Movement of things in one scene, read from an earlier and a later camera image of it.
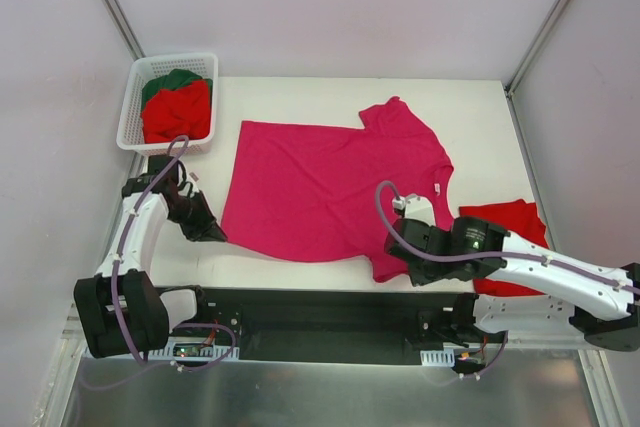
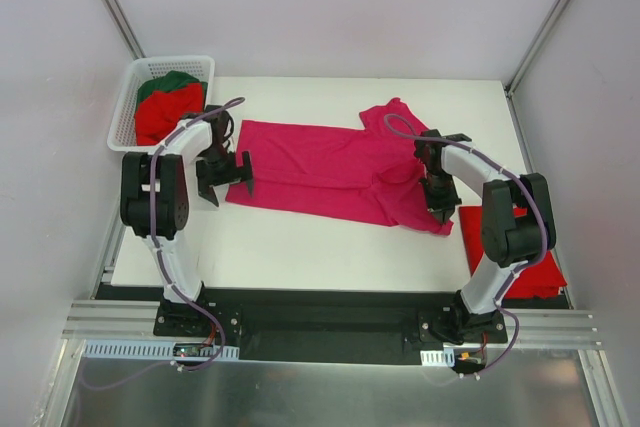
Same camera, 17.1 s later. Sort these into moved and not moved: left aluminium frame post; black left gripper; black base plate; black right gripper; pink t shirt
Moved: black right gripper; black left gripper; pink t shirt
Not moved: black base plate; left aluminium frame post
